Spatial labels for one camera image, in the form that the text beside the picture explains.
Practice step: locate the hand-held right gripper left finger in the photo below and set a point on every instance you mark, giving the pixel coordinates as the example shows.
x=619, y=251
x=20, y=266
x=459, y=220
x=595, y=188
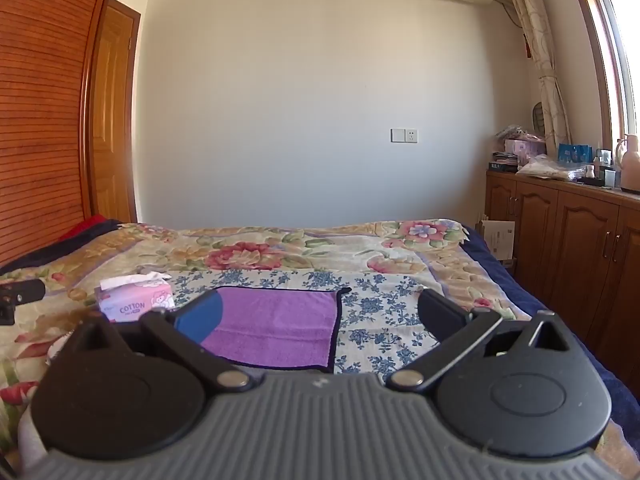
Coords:
x=200, y=317

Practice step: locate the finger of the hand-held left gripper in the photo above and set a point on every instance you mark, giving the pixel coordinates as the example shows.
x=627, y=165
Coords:
x=22, y=291

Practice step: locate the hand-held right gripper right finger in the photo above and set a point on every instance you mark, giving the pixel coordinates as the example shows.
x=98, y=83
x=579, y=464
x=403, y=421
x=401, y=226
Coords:
x=440, y=317

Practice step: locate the purple towel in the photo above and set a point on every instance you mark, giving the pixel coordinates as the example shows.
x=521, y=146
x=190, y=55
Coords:
x=280, y=320

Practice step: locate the blue floral white cloth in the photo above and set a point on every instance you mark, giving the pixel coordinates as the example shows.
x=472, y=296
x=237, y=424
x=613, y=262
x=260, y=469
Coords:
x=380, y=310

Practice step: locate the pink tissue pack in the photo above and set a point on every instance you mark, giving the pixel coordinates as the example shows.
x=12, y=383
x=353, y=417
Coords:
x=131, y=301

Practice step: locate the red cloth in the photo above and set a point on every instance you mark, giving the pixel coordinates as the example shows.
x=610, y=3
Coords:
x=85, y=226

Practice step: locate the cardboard box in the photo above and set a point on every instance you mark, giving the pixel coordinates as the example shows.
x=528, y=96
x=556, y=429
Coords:
x=500, y=240

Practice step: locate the floral printed blanket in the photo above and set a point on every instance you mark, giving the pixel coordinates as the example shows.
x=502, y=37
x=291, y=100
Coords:
x=280, y=245

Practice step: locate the brown wooden cabinet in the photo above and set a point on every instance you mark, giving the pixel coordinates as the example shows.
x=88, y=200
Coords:
x=575, y=240

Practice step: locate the black box stack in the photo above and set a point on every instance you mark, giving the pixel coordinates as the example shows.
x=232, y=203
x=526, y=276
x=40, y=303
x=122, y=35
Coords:
x=504, y=162

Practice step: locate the wooden louvered wardrobe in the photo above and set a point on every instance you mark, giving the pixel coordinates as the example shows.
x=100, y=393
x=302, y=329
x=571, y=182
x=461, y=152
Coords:
x=40, y=110

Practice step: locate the clear plastic bag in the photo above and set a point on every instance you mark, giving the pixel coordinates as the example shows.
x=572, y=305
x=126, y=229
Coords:
x=547, y=167

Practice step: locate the pink box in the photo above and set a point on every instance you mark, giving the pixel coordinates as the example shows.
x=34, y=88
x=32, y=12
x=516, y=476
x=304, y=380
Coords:
x=524, y=149

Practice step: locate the wooden door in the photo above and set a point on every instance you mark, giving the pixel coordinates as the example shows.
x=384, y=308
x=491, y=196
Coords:
x=112, y=125

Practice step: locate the small white bottle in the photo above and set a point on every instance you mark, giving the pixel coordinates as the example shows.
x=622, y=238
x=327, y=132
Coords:
x=590, y=172

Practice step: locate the blue box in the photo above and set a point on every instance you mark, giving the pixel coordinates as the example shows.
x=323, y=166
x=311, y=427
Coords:
x=575, y=154

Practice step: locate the small white cup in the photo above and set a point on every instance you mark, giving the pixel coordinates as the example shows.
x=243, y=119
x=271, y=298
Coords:
x=610, y=178

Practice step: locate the grey mesh fan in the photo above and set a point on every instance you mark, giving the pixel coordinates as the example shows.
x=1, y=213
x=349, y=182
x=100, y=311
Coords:
x=538, y=117

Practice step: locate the pink kettle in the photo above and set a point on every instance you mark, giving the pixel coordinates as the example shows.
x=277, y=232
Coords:
x=631, y=165

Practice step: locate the beige patterned curtain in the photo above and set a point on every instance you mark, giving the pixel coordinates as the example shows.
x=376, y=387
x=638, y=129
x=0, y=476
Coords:
x=542, y=60

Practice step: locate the wooden framed window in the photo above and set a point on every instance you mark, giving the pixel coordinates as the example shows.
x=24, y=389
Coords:
x=617, y=50

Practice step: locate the white wall socket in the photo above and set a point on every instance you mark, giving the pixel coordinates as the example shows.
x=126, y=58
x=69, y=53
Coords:
x=404, y=135

